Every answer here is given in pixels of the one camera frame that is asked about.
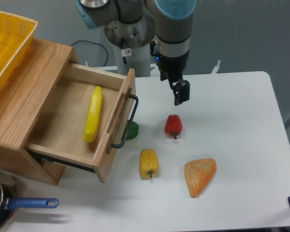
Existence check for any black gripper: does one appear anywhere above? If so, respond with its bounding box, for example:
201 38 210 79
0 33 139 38
150 40 190 106

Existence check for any wooden top drawer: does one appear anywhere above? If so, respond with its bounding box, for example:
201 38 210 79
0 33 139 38
25 63 137 183

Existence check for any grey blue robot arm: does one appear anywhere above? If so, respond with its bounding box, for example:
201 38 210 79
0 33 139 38
76 0 196 105

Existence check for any wooden drawer cabinet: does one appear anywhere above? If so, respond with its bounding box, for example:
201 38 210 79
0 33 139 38
0 38 78 185

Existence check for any red toy bell pepper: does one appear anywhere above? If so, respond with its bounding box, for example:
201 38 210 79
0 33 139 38
164 115 182 140

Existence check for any green toy bell pepper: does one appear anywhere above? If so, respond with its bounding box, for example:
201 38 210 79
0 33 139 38
127 121 139 140

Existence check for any yellow toy bell pepper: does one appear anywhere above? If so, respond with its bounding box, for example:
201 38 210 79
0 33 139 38
139 149 159 179

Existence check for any orange toy bread triangle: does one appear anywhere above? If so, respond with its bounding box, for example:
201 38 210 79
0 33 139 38
184 158 217 198

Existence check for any yellow toy banana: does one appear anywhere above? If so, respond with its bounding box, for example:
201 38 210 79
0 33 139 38
83 86 103 143

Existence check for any yellow plastic basket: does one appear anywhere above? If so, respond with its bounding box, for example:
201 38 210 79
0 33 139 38
0 11 39 91

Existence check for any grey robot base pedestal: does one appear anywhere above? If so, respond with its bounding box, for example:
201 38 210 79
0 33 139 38
104 14 156 77

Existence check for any black cable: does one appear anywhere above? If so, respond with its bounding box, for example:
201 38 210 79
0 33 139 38
70 40 109 67

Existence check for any blue handled frying pan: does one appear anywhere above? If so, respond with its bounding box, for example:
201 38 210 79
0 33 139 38
0 171 59 229

